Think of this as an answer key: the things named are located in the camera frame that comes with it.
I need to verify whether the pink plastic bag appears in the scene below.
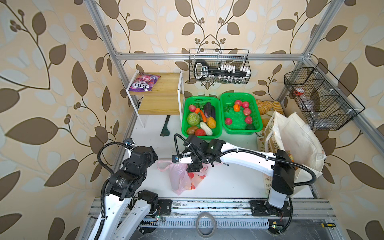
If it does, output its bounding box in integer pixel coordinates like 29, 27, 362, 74
157, 159, 213, 196

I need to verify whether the purple Fox's candy bag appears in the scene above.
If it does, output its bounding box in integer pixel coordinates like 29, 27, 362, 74
129, 74, 161, 92

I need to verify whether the cream canvas tote bag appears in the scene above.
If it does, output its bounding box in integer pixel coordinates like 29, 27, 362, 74
257, 111, 327, 178

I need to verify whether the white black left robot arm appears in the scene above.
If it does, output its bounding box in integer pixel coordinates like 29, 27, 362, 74
88, 138, 172, 240

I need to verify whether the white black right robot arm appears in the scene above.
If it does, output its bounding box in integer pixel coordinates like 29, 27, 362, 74
172, 134, 317, 216

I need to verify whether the dark green scraper tool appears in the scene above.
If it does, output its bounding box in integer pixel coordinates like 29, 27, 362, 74
160, 115, 171, 137

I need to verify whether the red tomato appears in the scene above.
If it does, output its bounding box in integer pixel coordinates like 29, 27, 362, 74
194, 129, 206, 136

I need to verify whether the brown potato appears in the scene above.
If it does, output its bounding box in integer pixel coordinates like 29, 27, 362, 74
187, 126, 199, 136

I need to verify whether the white radish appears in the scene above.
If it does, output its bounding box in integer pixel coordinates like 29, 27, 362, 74
200, 122, 213, 136

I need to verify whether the yellow potato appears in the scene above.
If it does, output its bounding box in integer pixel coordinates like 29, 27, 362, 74
206, 117, 217, 129

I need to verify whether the green cabbage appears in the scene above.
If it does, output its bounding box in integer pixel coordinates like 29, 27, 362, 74
187, 112, 200, 127

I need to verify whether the left green plastic basket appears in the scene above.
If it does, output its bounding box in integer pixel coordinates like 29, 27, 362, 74
181, 97, 223, 141

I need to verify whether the green plastic basket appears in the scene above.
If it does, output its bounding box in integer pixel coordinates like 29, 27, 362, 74
181, 97, 223, 141
220, 93, 263, 135

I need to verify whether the small red apple left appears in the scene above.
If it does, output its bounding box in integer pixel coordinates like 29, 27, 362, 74
225, 118, 233, 126

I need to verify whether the orange carrot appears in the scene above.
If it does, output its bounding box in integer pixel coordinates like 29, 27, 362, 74
195, 108, 207, 123

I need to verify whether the dark purple eggplant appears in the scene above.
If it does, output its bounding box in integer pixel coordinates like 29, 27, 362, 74
204, 103, 216, 120

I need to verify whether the roll of clear tape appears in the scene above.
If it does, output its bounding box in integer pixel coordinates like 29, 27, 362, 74
195, 212, 218, 239

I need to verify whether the white wooden two-tier shelf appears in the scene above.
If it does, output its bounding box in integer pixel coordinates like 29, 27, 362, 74
126, 70, 185, 128

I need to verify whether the dark green avocado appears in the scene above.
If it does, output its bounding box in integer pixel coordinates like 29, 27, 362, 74
246, 124, 256, 131

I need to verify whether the right green plastic basket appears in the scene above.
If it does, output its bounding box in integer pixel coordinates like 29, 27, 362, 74
220, 93, 263, 135

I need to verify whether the red apple lower right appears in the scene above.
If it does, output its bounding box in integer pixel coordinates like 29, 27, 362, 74
245, 116, 253, 125

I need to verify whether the orange fruit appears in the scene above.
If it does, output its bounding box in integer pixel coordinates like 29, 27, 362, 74
233, 104, 241, 112

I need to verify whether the red apple middle right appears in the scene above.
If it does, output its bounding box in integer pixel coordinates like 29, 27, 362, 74
243, 108, 252, 116

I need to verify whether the red apple back right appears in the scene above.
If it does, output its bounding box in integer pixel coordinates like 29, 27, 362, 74
242, 101, 250, 109

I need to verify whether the tray of bread rolls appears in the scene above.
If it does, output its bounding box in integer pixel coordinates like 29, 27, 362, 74
256, 100, 285, 127

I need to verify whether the red capped plastic bottle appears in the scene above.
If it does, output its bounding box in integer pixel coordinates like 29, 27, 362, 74
293, 87, 307, 102

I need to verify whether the small yellow screwdriver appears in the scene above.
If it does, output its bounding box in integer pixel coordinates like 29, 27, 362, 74
321, 223, 336, 229

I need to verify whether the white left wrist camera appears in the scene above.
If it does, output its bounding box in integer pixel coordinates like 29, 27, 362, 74
123, 138, 137, 151

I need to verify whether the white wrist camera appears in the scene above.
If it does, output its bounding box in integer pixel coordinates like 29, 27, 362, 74
123, 138, 137, 151
172, 155, 193, 164

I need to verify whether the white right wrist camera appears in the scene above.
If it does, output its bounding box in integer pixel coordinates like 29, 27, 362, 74
172, 155, 193, 164

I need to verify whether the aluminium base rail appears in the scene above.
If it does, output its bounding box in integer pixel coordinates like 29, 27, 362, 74
137, 198, 336, 234

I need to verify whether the black wire basket back wall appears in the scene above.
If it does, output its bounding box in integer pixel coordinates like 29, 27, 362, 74
189, 48, 252, 85

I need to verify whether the black wire basket wall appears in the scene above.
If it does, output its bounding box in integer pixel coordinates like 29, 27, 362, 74
284, 62, 366, 131
189, 48, 252, 85

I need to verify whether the black wire basket right wall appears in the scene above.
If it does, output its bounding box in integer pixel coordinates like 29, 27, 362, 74
284, 62, 366, 131

